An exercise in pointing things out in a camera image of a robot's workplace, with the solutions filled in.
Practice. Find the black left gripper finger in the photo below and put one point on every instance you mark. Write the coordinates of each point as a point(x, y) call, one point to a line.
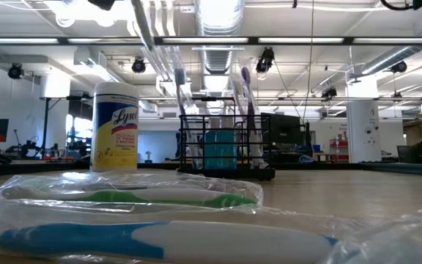
point(103, 3)

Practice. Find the blue tube white cap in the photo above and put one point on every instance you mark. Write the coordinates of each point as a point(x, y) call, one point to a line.
point(211, 150)

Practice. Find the teal cup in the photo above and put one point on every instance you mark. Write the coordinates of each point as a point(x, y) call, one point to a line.
point(229, 150)

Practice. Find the black ceiling spotlight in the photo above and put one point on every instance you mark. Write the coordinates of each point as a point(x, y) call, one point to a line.
point(329, 93)
point(399, 67)
point(138, 66)
point(264, 62)
point(15, 70)

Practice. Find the black overhead light bar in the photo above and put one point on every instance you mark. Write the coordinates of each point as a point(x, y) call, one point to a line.
point(203, 40)

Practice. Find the Lysol wipes canister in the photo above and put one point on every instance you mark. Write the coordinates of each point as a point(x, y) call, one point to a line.
point(115, 128)

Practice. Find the white round pillar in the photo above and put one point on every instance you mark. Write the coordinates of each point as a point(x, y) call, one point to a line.
point(363, 124)

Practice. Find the red shelf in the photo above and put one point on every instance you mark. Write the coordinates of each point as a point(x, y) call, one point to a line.
point(337, 150)

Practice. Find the black background cabinet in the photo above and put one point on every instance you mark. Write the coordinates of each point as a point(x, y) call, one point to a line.
point(288, 135)

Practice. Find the silver ventilation duct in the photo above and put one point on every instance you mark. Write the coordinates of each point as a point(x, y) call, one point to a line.
point(390, 60)
point(218, 62)

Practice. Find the black metal rig frame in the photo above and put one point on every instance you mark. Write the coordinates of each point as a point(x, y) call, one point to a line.
point(31, 168)

